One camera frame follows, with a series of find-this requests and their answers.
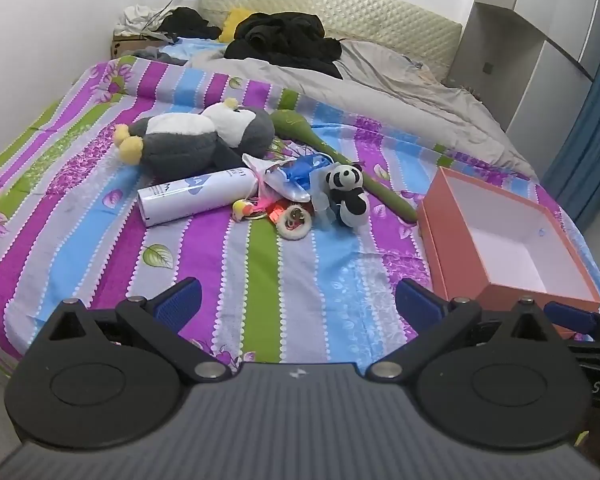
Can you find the white grey wardrobe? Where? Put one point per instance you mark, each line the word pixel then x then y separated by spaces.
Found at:
pixel 530 85

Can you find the black crumpled cloth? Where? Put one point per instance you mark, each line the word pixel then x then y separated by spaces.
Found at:
pixel 187 22

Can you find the small panda plush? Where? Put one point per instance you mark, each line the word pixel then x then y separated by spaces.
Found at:
pixel 347 205

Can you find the grey duvet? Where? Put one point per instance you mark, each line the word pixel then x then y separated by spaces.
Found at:
pixel 405 95

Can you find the grey white penguin plush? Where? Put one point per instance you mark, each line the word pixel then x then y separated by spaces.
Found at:
pixel 190 145

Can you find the blue white plastic bag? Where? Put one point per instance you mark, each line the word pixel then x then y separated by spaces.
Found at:
pixel 292 180

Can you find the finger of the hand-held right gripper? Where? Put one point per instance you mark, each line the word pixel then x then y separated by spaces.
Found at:
pixel 570 316

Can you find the yellow pillow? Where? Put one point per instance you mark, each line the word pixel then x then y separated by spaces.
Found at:
pixel 232 22

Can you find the white crumpled cloth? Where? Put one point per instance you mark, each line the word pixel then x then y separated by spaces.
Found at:
pixel 135 15

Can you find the blue curtain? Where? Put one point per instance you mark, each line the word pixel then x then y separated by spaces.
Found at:
pixel 590 150

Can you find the orange cardboard box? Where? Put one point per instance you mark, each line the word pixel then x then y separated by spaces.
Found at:
pixel 505 240

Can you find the colourful striped bedsheet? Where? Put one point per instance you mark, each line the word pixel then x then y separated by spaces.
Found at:
pixel 305 270

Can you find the pile of black clothes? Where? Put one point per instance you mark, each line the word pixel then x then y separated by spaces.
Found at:
pixel 285 35

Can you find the green plush stick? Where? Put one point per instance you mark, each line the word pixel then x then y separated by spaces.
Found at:
pixel 300 125

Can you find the cream quilted headboard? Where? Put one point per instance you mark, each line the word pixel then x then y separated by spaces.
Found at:
pixel 370 10

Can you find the brown cardboard box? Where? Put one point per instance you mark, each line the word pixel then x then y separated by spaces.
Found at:
pixel 125 47

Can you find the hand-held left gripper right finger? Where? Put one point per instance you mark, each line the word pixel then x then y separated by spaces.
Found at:
pixel 417 301

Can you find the yellow bird toy pink feather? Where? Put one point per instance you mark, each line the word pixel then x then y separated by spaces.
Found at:
pixel 240 207

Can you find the dark wall switch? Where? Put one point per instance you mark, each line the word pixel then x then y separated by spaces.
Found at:
pixel 489 67

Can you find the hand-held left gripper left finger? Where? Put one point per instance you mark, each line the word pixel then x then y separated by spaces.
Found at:
pixel 177 301

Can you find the white spray can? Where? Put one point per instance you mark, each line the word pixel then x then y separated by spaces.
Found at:
pixel 190 197

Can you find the grey blue cloth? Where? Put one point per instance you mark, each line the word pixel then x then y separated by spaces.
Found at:
pixel 155 54

